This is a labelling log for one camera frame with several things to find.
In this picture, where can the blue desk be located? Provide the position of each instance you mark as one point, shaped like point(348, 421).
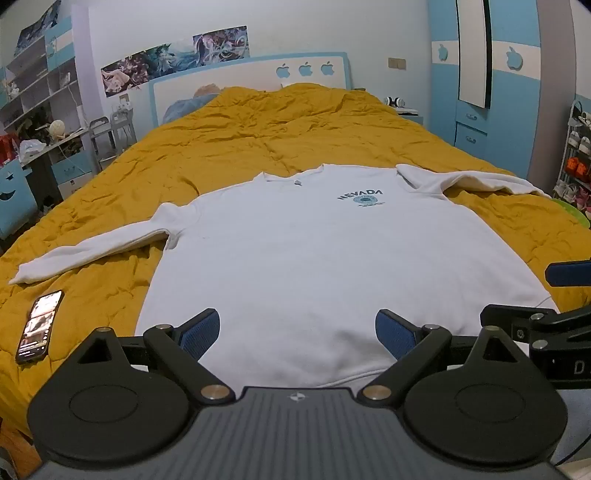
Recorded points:
point(16, 194)

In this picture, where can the orange shoes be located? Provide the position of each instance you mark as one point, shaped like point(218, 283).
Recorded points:
point(579, 167)

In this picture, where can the pink pillow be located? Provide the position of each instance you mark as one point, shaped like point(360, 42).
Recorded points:
point(206, 90)

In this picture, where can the blue pillow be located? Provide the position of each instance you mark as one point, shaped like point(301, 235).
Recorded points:
point(182, 108)

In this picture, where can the anime wall poster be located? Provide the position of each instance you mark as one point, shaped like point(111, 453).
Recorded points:
point(221, 44)
point(166, 60)
point(124, 78)

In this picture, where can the black smartphone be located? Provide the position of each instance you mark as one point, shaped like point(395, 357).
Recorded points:
point(39, 325)

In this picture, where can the white and blue headboard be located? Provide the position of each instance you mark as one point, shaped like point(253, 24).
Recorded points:
point(231, 76)

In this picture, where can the green basin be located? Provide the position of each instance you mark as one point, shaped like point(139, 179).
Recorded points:
point(572, 210)

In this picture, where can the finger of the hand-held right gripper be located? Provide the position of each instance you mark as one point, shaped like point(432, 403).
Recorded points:
point(508, 314)
point(565, 274)

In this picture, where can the wardrobe mirror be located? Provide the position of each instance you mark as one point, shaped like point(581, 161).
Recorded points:
point(473, 50)

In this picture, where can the cream round ornament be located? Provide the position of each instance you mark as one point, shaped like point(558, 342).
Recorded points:
point(57, 128)

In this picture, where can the grey chair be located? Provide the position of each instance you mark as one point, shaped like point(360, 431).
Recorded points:
point(101, 138)
point(123, 124)

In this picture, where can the yellow bedspread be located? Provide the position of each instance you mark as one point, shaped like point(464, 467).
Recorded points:
point(277, 138)

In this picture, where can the dark poster above bookshelf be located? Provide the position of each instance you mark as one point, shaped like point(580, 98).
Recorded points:
point(39, 23)

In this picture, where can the white plastic bag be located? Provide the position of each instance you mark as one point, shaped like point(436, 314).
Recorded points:
point(31, 148)

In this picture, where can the black and white headphones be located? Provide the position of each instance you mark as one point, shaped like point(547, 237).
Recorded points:
point(395, 101)

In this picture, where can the red box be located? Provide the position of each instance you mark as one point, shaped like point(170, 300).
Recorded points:
point(5, 148)

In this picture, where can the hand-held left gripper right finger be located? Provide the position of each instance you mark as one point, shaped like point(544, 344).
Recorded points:
point(393, 334)

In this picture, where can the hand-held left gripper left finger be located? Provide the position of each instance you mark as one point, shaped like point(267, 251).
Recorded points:
point(203, 333)

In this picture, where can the wall socket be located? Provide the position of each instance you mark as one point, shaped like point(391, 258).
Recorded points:
point(396, 63)

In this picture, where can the white long-sleeved sweatshirt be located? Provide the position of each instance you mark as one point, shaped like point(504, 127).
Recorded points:
point(300, 258)

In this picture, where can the blue nightstand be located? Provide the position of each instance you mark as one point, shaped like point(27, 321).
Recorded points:
point(411, 117)

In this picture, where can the white shoe rack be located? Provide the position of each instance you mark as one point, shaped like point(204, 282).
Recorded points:
point(570, 138)

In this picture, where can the blue and white wardrobe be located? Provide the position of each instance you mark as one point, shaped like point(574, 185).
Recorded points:
point(512, 115)

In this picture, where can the white and blue bookshelf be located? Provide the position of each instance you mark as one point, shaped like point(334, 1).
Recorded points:
point(41, 83)

